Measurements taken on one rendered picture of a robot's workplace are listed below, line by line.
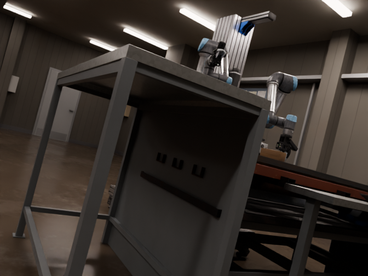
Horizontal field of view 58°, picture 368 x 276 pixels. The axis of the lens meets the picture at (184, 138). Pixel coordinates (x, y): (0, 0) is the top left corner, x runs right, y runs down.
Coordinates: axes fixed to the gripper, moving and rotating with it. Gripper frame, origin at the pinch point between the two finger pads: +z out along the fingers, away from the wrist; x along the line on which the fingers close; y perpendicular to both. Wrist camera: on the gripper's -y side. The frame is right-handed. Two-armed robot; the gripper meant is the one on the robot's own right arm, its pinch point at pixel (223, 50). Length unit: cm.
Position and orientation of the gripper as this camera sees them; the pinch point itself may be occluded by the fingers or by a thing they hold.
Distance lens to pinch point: 222.1
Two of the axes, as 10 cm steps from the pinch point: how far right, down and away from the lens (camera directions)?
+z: 1.6, 0.2, -9.9
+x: -9.1, -3.8, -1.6
